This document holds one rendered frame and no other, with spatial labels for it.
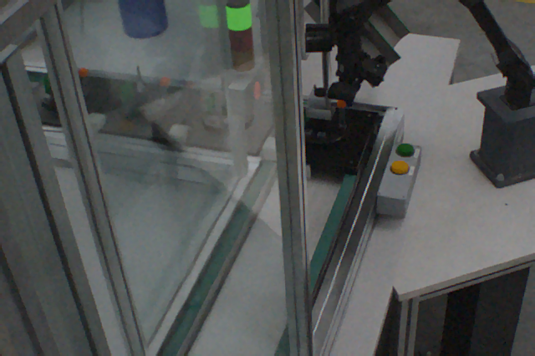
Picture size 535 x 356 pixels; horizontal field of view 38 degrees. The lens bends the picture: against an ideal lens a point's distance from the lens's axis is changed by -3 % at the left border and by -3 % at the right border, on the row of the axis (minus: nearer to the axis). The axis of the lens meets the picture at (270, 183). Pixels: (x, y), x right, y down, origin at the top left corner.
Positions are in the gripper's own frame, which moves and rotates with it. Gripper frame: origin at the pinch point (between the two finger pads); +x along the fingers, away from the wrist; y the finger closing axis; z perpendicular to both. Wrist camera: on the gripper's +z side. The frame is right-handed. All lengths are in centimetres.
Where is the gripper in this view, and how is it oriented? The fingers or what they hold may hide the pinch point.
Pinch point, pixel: (349, 94)
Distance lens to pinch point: 190.4
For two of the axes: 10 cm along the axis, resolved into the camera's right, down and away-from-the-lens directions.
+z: 9.5, 1.5, -2.8
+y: 3.1, -6.2, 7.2
